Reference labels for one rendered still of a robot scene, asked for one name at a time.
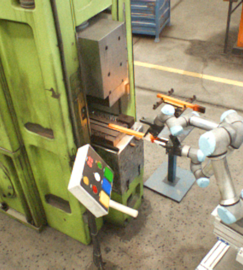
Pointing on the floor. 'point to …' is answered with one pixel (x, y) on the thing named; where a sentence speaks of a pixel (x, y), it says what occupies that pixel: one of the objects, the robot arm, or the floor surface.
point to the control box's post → (94, 238)
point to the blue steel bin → (150, 16)
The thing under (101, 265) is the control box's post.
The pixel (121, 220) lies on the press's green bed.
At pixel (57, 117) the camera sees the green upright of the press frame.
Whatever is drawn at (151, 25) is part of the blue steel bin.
